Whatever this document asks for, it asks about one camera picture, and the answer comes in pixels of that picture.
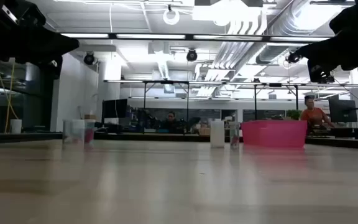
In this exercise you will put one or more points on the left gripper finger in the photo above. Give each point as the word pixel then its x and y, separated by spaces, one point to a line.
pixel 48 46
pixel 23 18

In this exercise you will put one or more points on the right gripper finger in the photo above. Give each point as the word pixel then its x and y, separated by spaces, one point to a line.
pixel 325 54
pixel 356 21

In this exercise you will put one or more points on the medicine bottle pink pills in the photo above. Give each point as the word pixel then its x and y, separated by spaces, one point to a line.
pixel 89 135
pixel 78 130
pixel 234 137

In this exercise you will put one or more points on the clear medicine bottle white lid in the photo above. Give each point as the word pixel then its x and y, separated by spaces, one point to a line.
pixel 67 133

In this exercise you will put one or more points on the pink plastic bin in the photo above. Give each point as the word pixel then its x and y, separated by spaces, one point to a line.
pixel 273 133

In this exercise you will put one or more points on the black computer monitor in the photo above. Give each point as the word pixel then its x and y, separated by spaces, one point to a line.
pixel 342 110
pixel 114 108

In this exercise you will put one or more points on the person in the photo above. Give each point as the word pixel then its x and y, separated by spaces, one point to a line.
pixel 170 121
pixel 314 115

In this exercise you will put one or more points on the green potted plant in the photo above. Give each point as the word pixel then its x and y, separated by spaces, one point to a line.
pixel 294 114

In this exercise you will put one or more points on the cardboard box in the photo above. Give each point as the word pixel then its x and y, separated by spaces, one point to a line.
pixel 89 117

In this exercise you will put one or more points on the white cylindrical container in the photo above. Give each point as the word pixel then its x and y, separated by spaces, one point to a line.
pixel 15 126

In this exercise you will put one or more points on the long ceiling light bar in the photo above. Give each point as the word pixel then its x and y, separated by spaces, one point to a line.
pixel 151 36

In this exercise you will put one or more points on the black ceiling camera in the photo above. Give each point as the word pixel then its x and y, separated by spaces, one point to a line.
pixel 191 55
pixel 291 58
pixel 89 58

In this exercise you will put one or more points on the black background workstation frame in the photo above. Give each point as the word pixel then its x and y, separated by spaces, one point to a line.
pixel 166 82
pixel 255 102

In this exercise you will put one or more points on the black aluminium table frame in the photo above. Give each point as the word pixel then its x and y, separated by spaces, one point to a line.
pixel 166 137

